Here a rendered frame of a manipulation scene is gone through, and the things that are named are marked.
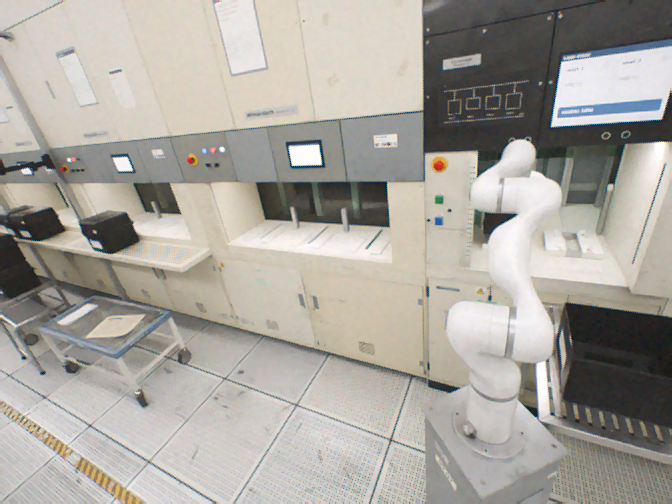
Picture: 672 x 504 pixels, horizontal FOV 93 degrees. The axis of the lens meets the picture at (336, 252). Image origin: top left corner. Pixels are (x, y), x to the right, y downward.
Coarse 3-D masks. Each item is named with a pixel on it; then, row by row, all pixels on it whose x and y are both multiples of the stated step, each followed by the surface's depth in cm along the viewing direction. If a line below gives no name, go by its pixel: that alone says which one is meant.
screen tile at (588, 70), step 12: (612, 60) 96; (564, 72) 102; (576, 72) 101; (588, 72) 99; (600, 72) 98; (600, 84) 99; (564, 96) 105; (576, 96) 103; (588, 96) 102; (600, 96) 101
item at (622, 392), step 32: (576, 320) 111; (608, 320) 107; (640, 320) 102; (576, 352) 111; (608, 352) 109; (640, 352) 107; (576, 384) 93; (608, 384) 89; (640, 384) 85; (640, 416) 89
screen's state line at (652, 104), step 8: (600, 104) 102; (608, 104) 101; (616, 104) 100; (624, 104) 99; (632, 104) 98; (640, 104) 98; (648, 104) 97; (656, 104) 96; (560, 112) 107; (568, 112) 106; (576, 112) 105; (584, 112) 104; (592, 112) 103; (600, 112) 102; (608, 112) 102; (616, 112) 101; (624, 112) 100; (632, 112) 99
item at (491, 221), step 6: (486, 216) 153; (492, 216) 151; (498, 216) 150; (504, 216) 149; (510, 216) 148; (486, 222) 154; (492, 222) 153; (498, 222) 151; (504, 222) 150; (486, 228) 155; (492, 228) 154
